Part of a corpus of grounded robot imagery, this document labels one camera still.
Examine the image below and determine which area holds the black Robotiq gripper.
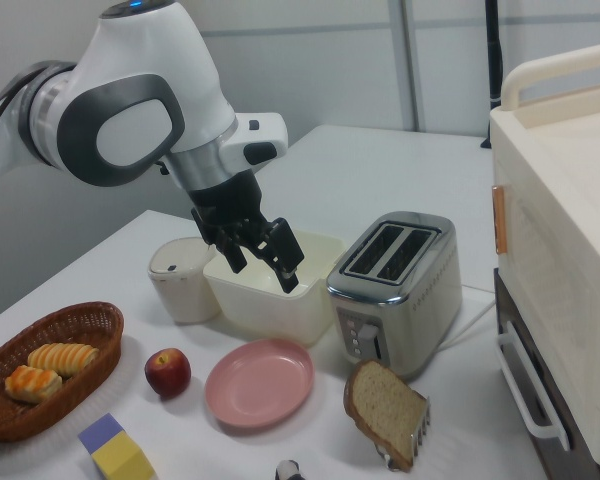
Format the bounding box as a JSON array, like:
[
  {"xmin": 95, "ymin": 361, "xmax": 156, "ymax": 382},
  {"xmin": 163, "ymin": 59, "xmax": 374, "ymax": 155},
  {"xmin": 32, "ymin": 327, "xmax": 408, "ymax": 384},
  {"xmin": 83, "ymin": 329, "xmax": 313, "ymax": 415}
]
[{"xmin": 187, "ymin": 169, "xmax": 306, "ymax": 294}]

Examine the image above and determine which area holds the brown bread slice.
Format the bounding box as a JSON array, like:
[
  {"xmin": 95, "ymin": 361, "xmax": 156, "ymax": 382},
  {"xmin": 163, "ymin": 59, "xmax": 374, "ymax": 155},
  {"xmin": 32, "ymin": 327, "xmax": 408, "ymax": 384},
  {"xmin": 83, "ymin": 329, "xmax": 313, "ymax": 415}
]
[{"xmin": 343, "ymin": 358, "xmax": 430, "ymax": 472}]

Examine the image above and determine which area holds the silver two-slot toaster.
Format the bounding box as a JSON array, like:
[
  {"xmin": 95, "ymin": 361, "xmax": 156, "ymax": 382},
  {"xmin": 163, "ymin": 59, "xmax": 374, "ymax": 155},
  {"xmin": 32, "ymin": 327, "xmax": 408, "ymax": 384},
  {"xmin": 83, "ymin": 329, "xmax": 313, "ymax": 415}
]
[{"xmin": 326, "ymin": 211, "xmax": 464, "ymax": 380}]

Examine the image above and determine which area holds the striped bread roll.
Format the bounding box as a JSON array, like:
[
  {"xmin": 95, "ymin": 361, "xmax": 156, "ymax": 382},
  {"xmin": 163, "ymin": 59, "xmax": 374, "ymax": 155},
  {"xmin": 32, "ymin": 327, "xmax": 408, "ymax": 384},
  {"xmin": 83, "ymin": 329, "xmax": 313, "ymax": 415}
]
[{"xmin": 27, "ymin": 342, "xmax": 101, "ymax": 379}]

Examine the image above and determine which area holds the orange glazed bread roll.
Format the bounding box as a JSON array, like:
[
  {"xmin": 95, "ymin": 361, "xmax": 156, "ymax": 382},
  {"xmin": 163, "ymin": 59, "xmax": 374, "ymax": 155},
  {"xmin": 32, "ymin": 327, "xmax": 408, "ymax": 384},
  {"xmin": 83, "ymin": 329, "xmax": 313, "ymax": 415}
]
[{"xmin": 4, "ymin": 364, "xmax": 63, "ymax": 405}]

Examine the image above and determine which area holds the cream plastic open box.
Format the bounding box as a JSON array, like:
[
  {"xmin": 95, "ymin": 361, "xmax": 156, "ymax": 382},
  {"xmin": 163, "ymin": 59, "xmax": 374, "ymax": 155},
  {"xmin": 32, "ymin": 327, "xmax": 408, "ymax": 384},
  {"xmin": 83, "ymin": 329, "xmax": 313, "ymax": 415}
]
[{"xmin": 202, "ymin": 228, "xmax": 347, "ymax": 350}]

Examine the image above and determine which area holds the cream lidded canister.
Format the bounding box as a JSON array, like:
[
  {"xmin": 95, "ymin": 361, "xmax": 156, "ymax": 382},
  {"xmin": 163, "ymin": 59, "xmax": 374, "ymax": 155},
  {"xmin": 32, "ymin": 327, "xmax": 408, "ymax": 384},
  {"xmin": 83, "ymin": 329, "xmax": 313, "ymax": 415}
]
[{"xmin": 147, "ymin": 237, "xmax": 223, "ymax": 324}]

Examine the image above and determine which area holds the pink plate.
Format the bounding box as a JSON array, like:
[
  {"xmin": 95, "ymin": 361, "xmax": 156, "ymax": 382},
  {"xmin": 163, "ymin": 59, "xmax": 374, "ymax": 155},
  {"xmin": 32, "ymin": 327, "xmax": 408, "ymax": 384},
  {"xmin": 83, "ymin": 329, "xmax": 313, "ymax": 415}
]
[{"xmin": 204, "ymin": 338, "xmax": 316, "ymax": 430}]

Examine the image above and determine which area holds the red apple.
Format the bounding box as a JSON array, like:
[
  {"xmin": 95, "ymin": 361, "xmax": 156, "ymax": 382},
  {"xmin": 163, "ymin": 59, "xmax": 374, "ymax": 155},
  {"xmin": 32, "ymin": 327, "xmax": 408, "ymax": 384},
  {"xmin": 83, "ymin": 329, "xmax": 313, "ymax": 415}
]
[{"xmin": 144, "ymin": 347, "xmax": 192, "ymax": 400}]

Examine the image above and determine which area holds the brown wicker basket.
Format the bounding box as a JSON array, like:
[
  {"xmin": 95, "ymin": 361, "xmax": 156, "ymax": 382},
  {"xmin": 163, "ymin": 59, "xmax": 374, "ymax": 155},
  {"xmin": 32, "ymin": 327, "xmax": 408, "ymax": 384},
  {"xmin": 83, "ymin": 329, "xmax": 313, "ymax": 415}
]
[{"xmin": 0, "ymin": 300, "xmax": 125, "ymax": 443}]

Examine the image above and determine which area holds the small black white object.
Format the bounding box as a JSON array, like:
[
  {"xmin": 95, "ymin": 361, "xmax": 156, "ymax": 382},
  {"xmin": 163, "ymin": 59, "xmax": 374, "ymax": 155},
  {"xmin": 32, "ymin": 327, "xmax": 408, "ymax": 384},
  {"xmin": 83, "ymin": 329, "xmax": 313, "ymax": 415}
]
[{"xmin": 274, "ymin": 458, "xmax": 304, "ymax": 480}]

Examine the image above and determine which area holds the purple foam block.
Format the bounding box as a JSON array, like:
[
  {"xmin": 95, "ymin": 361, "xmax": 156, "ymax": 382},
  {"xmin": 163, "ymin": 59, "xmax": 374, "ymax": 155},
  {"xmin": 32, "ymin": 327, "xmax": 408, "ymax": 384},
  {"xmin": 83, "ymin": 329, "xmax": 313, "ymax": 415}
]
[{"xmin": 77, "ymin": 412, "xmax": 126, "ymax": 455}]

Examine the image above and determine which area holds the yellow foam block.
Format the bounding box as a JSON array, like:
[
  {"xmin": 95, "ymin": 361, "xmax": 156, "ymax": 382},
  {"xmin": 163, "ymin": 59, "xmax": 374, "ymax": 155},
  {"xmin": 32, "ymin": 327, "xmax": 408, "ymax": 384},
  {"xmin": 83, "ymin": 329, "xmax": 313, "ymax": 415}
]
[{"xmin": 90, "ymin": 430, "xmax": 156, "ymax": 480}]

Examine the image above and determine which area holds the cream and brown toy oven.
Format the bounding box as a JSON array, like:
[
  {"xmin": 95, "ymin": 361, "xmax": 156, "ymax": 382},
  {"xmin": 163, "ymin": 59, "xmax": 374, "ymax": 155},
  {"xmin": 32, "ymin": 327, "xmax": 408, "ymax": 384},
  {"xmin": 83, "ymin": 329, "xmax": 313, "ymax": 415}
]
[{"xmin": 488, "ymin": 43, "xmax": 600, "ymax": 480}]

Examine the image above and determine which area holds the black pole stand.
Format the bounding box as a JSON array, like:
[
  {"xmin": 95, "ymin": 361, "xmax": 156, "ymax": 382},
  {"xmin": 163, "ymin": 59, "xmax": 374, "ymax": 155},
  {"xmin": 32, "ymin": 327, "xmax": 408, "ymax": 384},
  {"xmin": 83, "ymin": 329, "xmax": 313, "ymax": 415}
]
[{"xmin": 481, "ymin": 0, "xmax": 506, "ymax": 149}]

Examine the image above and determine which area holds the white toaster power cable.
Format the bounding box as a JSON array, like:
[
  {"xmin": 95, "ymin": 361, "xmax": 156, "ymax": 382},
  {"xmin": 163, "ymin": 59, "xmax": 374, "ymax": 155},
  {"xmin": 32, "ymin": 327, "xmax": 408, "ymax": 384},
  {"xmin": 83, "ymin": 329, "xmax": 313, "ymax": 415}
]
[{"xmin": 439, "ymin": 284, "xmax": 497, "ymax": 352}]

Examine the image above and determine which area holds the metal wire toast rack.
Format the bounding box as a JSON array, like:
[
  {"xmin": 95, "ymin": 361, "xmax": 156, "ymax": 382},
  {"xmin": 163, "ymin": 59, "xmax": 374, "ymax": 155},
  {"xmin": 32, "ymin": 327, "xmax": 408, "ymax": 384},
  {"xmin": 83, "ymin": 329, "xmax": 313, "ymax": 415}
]
[{"xmin": 374, "ymin": 397, "xmax": 433, "ymax": 474}]

